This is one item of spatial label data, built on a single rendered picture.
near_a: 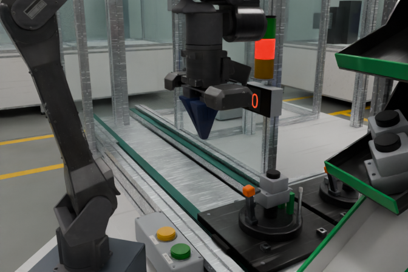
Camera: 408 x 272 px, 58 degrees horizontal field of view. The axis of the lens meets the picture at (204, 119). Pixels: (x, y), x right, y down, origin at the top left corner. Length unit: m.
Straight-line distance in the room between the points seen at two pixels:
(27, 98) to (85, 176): 5.22
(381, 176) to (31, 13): 0.46
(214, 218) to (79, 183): 0.42
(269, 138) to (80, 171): 0.61
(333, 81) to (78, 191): 5.66
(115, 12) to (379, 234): 1.35
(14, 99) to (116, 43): 4.14
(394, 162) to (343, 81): 5.43
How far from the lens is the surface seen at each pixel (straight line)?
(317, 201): 0.98
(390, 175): 0.52
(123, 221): 1.09
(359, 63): 0.51
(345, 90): 5.92
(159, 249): 0.80
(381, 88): 0.63
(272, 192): 0.80
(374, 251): 0.65
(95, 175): 0.53
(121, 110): 1.73
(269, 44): 0.94
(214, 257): 0.77
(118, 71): 1.69
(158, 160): 1.32
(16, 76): 5.67
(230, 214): 0.89
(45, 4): 0.46
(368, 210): 0.67
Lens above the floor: 1.42
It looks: 16 degrees down
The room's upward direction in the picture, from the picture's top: straight up
